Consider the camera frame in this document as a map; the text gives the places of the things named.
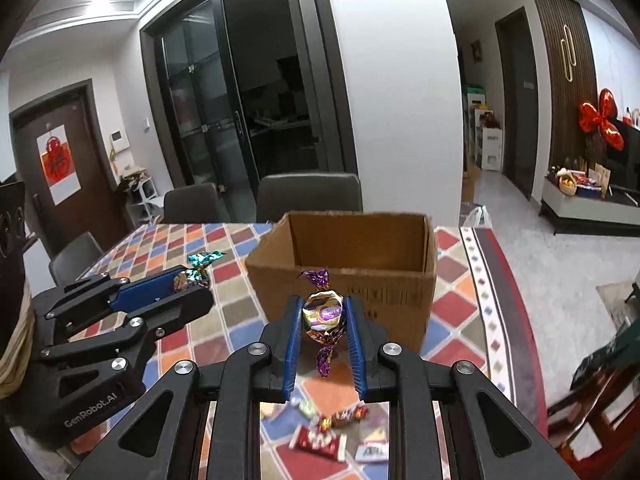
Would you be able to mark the black television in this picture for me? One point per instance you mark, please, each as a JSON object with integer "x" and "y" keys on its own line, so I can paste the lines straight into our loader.
{"x": 625, "y": 160}

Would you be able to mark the grey dining chair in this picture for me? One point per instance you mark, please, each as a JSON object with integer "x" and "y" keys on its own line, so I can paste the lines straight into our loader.
{"x": 310, "y": 194}
{"x": 192, "y": 202}
{"x": 75, "y": 260}

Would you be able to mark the brown cardboard box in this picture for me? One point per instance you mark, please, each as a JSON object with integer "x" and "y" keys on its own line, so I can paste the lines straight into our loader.
{"x": 385, "y": 290}

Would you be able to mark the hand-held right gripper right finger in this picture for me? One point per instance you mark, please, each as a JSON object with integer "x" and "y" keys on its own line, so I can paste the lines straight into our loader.
{"x": 356, "y": 355}

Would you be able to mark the red bow balloon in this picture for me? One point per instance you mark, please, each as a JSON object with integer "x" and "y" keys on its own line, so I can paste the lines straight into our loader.
{"x": 602, "y": 120}

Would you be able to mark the white tv cabinet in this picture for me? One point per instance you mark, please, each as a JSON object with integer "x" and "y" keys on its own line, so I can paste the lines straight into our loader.
{"x": 590, "y": 207}

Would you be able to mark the red and white door poster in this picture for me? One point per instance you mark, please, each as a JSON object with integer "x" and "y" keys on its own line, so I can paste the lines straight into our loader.
{"x": 60, "y": 162}

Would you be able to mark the dark hallway door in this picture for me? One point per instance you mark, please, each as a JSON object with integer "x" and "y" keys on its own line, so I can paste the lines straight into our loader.
{"x": 517, "y": 105}

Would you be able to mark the fruit basket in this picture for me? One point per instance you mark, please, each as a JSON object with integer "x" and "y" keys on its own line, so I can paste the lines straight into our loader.
{"x": 567, "y": 183}

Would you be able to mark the white wall intercom panel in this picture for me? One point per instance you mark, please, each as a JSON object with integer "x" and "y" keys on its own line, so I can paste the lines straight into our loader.
{"x": 118, "y": 140}

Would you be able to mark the brown wooden door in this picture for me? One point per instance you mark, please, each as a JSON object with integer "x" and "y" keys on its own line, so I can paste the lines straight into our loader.
{"x": 90, "y": 180}

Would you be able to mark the small white dark-print packet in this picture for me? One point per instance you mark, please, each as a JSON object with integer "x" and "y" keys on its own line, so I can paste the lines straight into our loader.
{"x": 372, "y": 452}

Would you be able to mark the purple-ended gold candy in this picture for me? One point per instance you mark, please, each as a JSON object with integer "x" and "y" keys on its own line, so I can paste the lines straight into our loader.
{"x": 324, "y": 317}

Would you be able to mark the white stool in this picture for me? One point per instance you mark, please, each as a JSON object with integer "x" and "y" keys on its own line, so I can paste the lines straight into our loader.
{"x": 142, "y": 195}

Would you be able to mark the white storage shelf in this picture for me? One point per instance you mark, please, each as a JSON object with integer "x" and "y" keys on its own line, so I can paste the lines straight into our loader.
{"x": 487, "y": 137}

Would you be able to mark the brown wooden chair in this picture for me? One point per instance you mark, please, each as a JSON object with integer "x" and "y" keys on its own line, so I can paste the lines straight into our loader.
{"x": 595, "y": 405}

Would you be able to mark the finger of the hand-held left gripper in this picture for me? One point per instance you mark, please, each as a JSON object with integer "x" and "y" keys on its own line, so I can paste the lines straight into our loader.
{"x": 145, "y": 290}
{"x": 175, "y": 307}

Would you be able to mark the teal-ended candy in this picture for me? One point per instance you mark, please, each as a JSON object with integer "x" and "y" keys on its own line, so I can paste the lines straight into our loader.
{"x": 202, "y": 260}

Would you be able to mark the dark green garment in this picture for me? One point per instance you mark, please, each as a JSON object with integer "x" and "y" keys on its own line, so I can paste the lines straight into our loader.
{"x": 612, "y": 355}

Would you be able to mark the person's left forearm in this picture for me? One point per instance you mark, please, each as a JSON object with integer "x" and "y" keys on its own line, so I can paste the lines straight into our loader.
{"x": 17, "y": 345}

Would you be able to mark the white plastic bag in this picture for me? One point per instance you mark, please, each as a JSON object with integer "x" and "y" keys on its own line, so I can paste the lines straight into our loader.
{"x": 475, "y": 217}

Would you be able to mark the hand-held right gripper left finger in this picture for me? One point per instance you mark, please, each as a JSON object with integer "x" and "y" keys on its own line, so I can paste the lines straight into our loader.
{"x": 294, "y": 355}

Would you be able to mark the pale yellow snack packet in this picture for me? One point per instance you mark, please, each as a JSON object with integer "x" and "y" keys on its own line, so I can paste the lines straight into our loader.
{"x": 270, "y": 410}

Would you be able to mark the bronze-ended candy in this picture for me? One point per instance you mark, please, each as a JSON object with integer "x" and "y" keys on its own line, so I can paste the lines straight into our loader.
{"x": 345, "y": 417}

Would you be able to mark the black-framed glass sliding door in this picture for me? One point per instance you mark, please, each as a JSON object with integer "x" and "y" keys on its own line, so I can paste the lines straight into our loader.
{"x": 200, "y": 100}

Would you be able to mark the small red dark packet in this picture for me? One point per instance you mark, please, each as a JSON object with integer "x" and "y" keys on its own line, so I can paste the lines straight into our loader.
{"x": 317, "y": 442}

